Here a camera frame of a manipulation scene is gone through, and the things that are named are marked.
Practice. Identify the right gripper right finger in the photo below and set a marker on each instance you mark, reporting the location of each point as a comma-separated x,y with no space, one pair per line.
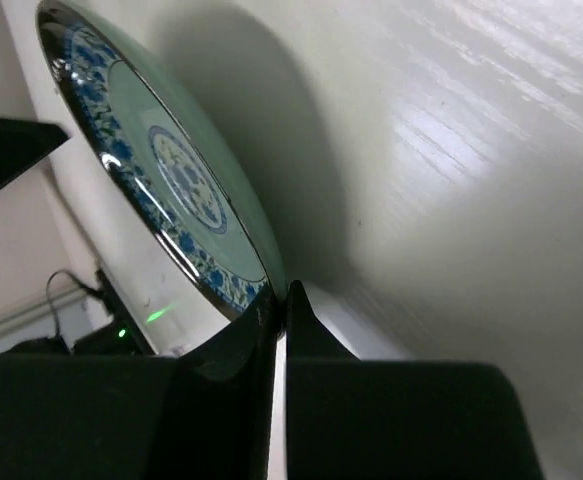
348,418

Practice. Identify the blue floral green dish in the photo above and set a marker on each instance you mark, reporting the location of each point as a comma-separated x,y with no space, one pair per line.
165,156

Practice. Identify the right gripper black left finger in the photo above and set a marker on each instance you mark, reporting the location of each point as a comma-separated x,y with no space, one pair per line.
204,415

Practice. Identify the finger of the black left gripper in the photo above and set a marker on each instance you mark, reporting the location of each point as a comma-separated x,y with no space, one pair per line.
24,143

